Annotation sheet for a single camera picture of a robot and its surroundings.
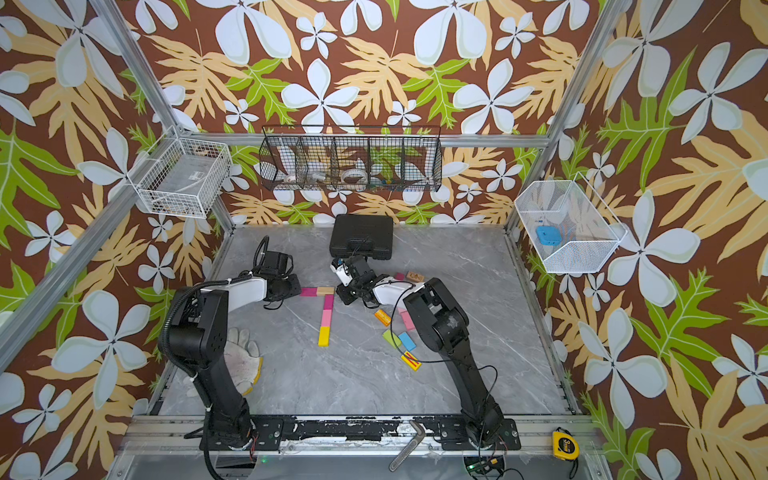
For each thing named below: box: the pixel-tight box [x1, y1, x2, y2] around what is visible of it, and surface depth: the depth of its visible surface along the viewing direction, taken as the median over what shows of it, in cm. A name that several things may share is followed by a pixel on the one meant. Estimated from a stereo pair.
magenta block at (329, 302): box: [323, 294, 335, 310], surface depth 100 cm
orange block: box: [374, 309, 391, 327], surface depth 96 cm
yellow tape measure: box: [552, 431, 580, 461], surface depth 72 cm
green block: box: [382, 329, 402, 349], surface depth 92 cm
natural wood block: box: [318, 286, 335, 296], surface depth 103 cm
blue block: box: [398, 332, 417, 352], surface depth 91 cm
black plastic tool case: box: [330, 215, 394, 260], surface depth 114 cm
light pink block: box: [322, 310, 332, 327], surface depth 97 cm
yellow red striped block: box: [400, 351, 422, 371], surface depth 87 cm
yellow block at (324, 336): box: [318, 326, 331, 347], surface depth 92 cm
